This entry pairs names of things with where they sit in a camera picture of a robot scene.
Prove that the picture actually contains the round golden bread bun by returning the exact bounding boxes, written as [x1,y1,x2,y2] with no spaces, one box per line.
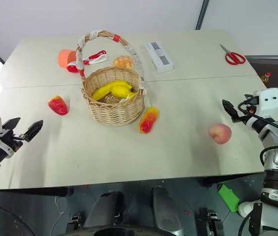
[112,56,136,68]

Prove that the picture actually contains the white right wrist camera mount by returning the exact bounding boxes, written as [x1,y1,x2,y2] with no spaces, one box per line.
[252,88,278,117]

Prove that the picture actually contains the pink peach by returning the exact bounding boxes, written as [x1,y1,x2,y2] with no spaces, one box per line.
[207,123,233,145]

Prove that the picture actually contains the green plastic object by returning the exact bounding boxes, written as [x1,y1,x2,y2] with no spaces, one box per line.
[217,183,241,213]

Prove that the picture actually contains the wicker basket with handle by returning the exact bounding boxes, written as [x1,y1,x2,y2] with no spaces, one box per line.
[76,29,150,127]

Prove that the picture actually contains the black vertical pole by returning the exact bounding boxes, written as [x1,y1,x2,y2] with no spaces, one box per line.
[195,0,210,30]

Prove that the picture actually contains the white floor cable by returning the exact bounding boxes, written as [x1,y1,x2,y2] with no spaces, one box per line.
[54,196,65,220]

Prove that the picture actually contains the orange plastic cup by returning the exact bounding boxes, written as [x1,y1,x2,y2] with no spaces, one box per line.
[57,49,77,68]

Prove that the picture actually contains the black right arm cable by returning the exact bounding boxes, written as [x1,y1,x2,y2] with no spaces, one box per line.
[237,100,278,173]

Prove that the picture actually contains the red and white cord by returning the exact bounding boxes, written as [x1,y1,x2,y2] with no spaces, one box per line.
[83,50,109,66]

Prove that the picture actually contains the yellow banana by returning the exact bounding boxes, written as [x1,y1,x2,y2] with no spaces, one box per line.
[91,80,134,101]

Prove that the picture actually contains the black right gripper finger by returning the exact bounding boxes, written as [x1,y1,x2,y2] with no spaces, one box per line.
[222,99,241,123]

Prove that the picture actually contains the white rectangular box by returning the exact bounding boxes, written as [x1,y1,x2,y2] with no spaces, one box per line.
[144,41,175,74]

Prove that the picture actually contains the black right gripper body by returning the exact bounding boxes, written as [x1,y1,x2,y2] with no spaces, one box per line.
[235,104,255,124]

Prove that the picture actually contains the red handled scissors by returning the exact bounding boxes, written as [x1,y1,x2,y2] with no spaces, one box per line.
[219,44,247,66]

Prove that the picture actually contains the yellow oil bottle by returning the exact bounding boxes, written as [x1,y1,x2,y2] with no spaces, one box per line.
[260,71,273,87]

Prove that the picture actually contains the dark rounded robot leg shape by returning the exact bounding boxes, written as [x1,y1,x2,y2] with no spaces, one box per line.
[83,190,124,228]
[152,185,182,233]

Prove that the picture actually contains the yellow lemon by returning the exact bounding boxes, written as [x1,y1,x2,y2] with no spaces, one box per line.
[111,85,130,98]

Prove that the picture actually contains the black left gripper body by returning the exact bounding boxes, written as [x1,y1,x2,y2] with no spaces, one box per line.
[0,125,25,153]

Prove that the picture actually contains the red and yellow mango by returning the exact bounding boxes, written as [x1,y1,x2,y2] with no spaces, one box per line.
[139,106,160,135]

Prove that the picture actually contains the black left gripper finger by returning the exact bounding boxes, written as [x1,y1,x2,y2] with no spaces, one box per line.
[2,117,22,132]
[22,119,44,143]

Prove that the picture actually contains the small red round object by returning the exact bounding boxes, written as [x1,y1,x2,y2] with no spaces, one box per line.
[65,61,80,73]

